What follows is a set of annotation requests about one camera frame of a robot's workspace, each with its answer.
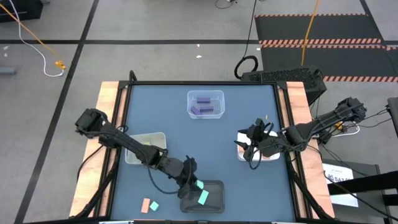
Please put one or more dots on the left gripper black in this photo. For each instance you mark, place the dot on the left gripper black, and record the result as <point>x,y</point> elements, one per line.
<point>185,171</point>

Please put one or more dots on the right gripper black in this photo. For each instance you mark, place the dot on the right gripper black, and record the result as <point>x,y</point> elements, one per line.
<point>267,146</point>

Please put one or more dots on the teal cube block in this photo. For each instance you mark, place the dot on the teal cube block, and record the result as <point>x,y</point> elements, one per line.
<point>154,206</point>
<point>200,184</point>

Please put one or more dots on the teal rectangular block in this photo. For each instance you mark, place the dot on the teal rectangular block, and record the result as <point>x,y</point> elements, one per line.
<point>203,197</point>

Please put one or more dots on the orange short rectangular block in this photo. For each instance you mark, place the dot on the orange short rectangular block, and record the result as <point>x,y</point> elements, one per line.
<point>145,205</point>

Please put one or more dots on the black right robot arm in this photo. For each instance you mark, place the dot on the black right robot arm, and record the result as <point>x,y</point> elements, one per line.
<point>326,119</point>

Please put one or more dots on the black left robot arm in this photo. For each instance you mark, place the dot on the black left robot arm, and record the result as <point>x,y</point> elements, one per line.
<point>130,146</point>

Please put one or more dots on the white plastic bin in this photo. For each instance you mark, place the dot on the white plastic bin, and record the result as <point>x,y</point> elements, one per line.
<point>242,155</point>

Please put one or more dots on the blue-grey table mat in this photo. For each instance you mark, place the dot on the blue-grey table mat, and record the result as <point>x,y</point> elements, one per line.
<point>217,140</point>

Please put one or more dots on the dark smoky plastic bin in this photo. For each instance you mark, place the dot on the dark smoky plastic bin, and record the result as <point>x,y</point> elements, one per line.
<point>217,199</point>

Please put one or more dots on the clear plastic bin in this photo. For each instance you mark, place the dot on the clear plastic bin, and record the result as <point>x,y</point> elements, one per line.
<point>219,96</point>

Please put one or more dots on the frosted translucent plastic bin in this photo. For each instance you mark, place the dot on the frosted translucent plastic bin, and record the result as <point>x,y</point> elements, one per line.
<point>157,138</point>

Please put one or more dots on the wooden table side board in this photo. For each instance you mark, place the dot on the wooden table side board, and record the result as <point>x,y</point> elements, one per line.
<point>297,96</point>
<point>90,174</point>

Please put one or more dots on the black perforated computer tower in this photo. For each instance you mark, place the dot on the black perforated computer tower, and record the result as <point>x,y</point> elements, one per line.
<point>280,76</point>

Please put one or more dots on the printed white paper sheet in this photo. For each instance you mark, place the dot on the printed white paper sheet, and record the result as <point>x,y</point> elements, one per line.
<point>339,193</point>

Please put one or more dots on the black floor mat striped edge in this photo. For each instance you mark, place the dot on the black floor mat striped edge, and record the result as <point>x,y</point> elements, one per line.
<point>342,28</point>
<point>342,60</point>

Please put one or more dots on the black side cart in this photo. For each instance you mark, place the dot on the black side cart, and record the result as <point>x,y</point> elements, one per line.
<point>370,202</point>

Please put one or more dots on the grey flat bar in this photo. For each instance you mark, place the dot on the grey flat bar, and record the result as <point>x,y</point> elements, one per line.
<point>7,70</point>

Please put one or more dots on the black cabinet box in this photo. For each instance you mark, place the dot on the black cabinet box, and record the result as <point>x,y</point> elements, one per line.
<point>18,11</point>

